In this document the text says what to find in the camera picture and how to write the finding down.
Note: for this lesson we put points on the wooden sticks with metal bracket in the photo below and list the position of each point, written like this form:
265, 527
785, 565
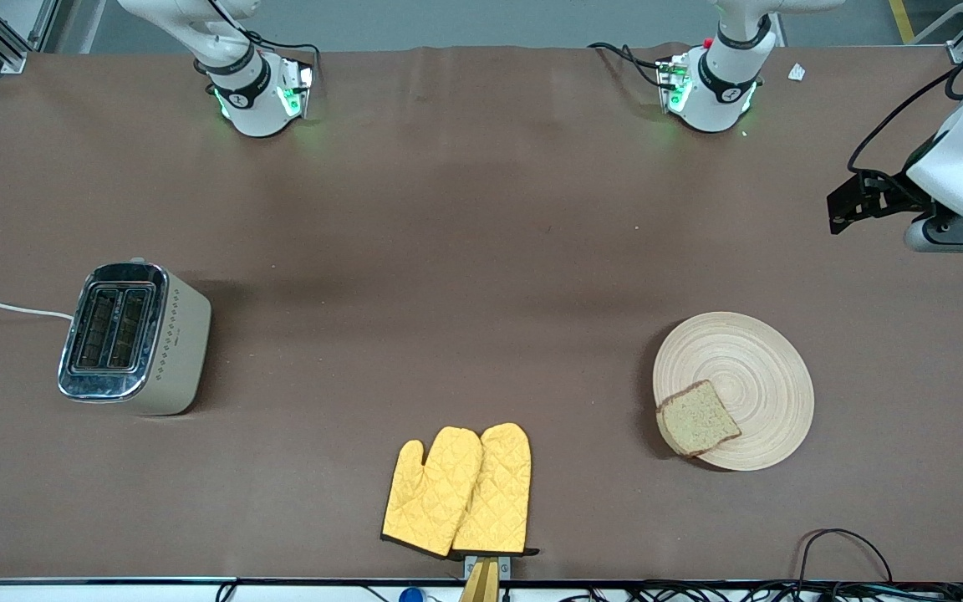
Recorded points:
481, 581

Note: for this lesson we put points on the beige chrome two-slot toaster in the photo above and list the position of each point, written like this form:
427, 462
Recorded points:
180, 351

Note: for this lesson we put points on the small white paper scrap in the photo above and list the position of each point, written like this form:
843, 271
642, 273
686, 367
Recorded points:
797, 72

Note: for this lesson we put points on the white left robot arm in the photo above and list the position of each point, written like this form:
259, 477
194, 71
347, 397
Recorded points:
720, 92

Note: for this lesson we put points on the round wooden plate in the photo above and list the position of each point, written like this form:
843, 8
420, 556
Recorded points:
749, 368

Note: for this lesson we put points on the small blue round object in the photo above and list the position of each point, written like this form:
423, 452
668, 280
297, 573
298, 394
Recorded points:
410, 596

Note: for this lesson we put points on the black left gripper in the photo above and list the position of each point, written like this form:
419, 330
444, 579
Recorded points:
898, 195

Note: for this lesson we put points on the brown bread slice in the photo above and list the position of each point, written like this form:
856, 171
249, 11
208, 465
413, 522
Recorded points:
699, 418

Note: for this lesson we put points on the grey metal frame post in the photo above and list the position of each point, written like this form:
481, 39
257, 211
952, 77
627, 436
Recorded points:
962, 29

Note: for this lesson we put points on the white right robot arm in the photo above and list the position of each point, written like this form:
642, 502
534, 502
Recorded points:
252, 100

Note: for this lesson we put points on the yellow quilted oven mitt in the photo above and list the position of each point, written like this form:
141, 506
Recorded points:
435, 493
498, 493

